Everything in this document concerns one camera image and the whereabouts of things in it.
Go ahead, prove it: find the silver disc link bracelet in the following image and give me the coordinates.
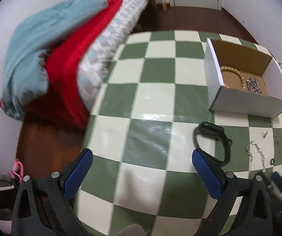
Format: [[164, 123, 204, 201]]
[[245, 140, 267, 179]]

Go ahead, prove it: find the black smart band watch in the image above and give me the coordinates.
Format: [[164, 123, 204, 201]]
[[193, 122, 232, 166]]

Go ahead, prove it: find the small silver earring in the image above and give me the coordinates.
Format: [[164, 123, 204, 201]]
[[261, 131, 268, 138]]

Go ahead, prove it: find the green white checkered tablecloth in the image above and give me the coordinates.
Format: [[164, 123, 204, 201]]
[[75, 30, 282, 235]]

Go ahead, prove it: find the red bed sheet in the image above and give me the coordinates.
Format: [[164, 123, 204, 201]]
[[24, 0, 148, 130]]

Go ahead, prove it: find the pink object on floor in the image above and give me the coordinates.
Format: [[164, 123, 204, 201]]
[[9, 159, 24, 182]]

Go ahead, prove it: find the white cardboard box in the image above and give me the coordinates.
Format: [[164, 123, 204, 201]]
[[204, 38, 282, 118]]

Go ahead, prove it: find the checkered patterned mattress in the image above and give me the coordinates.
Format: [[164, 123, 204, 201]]
[[76, 0, 149, 110]]

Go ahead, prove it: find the teal blue blanket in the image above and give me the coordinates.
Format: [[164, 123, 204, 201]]
[[0, 0, 108, 120]]

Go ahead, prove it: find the yellow drink bottle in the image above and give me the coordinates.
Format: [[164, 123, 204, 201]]
[[162, 2, 168, 11]]

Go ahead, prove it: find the thin silver pendant necklace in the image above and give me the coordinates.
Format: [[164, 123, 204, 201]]
[[269, 121, 282, 178]]

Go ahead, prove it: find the chunky silver chain bracelet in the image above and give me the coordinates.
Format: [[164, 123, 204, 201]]
[[246, 77, 263, 94]]

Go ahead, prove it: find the wooden bead bracelet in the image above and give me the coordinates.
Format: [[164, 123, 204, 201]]
[[220, 64, 249, 92]]

